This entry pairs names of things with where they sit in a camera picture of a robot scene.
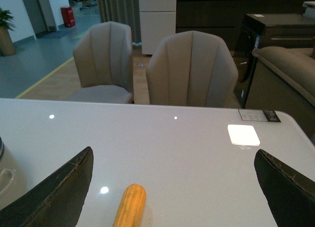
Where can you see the beige chair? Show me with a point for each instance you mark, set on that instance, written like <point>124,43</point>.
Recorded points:
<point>191,69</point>
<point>104,61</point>

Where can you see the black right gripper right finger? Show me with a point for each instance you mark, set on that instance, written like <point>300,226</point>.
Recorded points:
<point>289,193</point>

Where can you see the red fire extinguisher box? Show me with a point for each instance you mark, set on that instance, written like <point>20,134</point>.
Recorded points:
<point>68,16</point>

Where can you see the label sticker on table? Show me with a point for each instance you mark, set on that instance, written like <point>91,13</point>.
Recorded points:
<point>259,115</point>

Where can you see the yellow corn cob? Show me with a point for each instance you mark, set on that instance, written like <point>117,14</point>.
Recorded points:
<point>130,210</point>

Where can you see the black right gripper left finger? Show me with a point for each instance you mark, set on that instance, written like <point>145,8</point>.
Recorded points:
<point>58,200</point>

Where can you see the beige chair right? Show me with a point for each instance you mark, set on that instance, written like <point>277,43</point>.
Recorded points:
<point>191,69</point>

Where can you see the brown sofa armchair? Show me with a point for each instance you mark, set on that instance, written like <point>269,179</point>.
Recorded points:
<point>284,80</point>

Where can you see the beige electric cooking pot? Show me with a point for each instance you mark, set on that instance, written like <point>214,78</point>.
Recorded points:
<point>13,181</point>

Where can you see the beige chair left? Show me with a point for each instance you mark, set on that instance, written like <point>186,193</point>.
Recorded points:
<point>104,61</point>

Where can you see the dark wood counter cabinet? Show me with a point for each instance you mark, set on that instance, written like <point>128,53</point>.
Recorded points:
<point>224,17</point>

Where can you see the potted green plant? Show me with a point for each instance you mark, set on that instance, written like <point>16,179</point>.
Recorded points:
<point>6,23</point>

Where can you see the grey curtain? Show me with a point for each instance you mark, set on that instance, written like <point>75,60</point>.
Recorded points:
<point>122,11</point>

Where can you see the white refrigerator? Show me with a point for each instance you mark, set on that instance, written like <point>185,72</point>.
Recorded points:
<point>157,20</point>

